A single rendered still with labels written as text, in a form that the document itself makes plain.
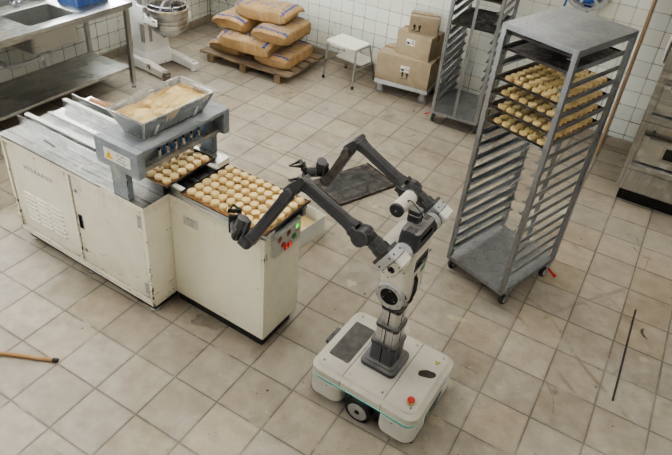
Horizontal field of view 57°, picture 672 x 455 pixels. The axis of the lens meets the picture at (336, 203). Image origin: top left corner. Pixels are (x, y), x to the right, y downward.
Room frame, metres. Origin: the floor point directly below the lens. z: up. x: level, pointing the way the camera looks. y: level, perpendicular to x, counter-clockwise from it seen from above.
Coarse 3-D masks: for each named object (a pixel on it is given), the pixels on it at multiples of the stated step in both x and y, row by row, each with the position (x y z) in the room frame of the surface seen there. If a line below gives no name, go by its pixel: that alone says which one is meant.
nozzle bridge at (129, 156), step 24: (192, 120) 3.13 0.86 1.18; (216, 120) 3.31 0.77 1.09; (96, 144) 2.85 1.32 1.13; (120, 144) 2.79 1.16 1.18; (144, 144) 2.81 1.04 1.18; (192, 144) 3.10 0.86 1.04; (216, 144) 3.37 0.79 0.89; (120, 168) 2.77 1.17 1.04; (144, 168) 2.74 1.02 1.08; (120, 192) 2.78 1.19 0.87
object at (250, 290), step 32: (192, 224) 2.78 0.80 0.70; (224, 224) 2.67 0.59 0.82; (192, 256) 2.79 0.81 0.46; (224, 256) 2.67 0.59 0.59; (256, 256) 2.56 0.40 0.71; (288, 256) 2.72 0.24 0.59; (192, 288) 2.80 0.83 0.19; (224, 288) 2.67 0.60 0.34; (256, 288) 2.55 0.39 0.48; (288, 288) 2.74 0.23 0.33; (224, 320) 2.71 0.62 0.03; (256, 320) 2.55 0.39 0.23
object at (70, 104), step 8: (64, 104) 3.75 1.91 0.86; (72, 104) 3.71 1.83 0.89; (80, 104) 3.70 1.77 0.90; (80, 112) 3.67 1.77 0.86; (88, 112) 3.63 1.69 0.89; (96, 112) 3.61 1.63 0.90; (96, 120) 3.60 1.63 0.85; (104, 120) 3.55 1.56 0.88; (112, 120) 3.53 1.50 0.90; (200, 168) 3.15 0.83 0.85; (208, 168) 3.11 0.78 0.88; (216, 168) 3.09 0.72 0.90; (304, 208) 2.78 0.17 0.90
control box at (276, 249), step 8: (296, 216) 2.78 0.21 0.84; (288, 224) 2.70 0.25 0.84; (296, 224) 2.72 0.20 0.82; (280, 232) 2.62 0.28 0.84; (296, 232) 2.73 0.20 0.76; (288, 240) 2.66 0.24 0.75; (296, 240) 2.73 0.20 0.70; (272, 248) 2.57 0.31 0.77; (280, 248) 2.60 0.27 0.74; (272, 256) 2.56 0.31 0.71
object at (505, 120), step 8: (496, 120) 3.40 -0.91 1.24; (504, 120) 3.44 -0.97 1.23; (512, 120) 3.42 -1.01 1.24; (584, 120) 3.52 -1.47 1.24; (512, 128) 3.32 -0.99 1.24; (520, 128) 3.35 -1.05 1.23; (528, 128) 3.34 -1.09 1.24; (568, 128) 3.39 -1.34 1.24; (576, 128) 3.42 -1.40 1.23; (528, 136) 3.24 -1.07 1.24; (536, 136) 3.25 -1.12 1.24; (544, 136) 3.25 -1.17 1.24; (560, 136) 3.30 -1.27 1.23; (544, 144) 3.18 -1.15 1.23
